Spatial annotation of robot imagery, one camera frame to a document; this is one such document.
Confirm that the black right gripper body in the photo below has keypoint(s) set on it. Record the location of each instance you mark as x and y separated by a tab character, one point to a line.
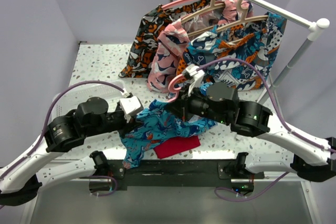
197	103

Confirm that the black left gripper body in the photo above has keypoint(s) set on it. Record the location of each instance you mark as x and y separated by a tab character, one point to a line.
115	120

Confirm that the blue shark print shorts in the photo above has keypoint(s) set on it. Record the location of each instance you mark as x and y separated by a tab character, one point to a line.
159	125

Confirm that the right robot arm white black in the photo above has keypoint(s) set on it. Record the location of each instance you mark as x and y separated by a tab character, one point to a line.
306	155

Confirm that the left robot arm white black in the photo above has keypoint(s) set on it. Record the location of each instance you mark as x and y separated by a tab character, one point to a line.
28	175

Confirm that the black orange camo shorts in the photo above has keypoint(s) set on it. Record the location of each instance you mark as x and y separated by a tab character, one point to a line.
159	30

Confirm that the beige hanger middle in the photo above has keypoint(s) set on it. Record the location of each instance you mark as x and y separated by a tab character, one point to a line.
211	6

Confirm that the beige hanger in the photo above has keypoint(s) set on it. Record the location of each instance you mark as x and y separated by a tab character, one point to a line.
235	12
211	6

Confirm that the beige hanger front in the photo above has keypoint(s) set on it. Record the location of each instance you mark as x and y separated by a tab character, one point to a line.
235	12

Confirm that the red folded cloth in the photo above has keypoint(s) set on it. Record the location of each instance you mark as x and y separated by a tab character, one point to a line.
176	145

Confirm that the white plastic basket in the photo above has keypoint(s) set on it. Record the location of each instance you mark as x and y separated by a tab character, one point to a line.
81	94

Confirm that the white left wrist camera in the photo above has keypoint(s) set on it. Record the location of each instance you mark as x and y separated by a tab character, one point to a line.
131	106

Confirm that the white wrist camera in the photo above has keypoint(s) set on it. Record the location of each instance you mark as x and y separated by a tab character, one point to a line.
195	75
131	106

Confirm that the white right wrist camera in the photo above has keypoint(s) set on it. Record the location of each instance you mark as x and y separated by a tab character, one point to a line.
195	75

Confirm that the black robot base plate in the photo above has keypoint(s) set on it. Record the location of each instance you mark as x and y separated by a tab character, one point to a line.
177	173

